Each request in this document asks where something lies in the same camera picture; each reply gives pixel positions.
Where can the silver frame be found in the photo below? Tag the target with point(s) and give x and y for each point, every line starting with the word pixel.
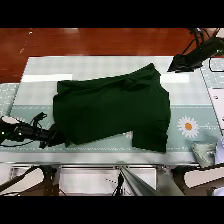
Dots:
pixel 140 181

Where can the dark green T-shirt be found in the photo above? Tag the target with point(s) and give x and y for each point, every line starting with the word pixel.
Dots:
pixel 110 110

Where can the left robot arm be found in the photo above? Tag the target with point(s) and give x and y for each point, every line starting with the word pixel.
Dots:
pixel 23 130

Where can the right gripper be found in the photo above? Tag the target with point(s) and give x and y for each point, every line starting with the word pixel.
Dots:
pixel 186 61

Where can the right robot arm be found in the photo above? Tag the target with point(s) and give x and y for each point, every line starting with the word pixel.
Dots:
pixel 206 176

